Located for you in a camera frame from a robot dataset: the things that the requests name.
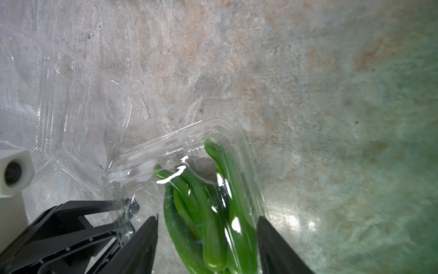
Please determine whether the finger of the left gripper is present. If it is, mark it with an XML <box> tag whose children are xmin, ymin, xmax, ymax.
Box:
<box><xmin>20</xmin><ymin>198</ymin><xmax>140</xmax><ymax>240</ymax></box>
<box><xmin>1</xmin><ymin>221</ymin><xmax>124</xmax><ymax>274</ymax></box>

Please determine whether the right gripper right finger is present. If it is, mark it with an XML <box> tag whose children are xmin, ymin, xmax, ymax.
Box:
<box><xmin>257</xmin><ymin>216</ymin><xmax>314</xmax><ymax>274</ymax></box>

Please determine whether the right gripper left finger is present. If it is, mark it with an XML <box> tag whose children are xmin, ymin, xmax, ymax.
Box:
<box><xmin>98</xmin><ymin>216</ymin><xmax>158</xmax><ymax>274</ymax></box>

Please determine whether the clear pepper container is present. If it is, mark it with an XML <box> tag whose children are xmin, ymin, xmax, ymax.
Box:
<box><xmin>105</xmin><ymin>119</ymin><xmax>265</xmax><ymax>274</ymax></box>
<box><xmin>1</xmin><ymin>19</ymin><xmax>132</xmax><ymax>221</ymax></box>

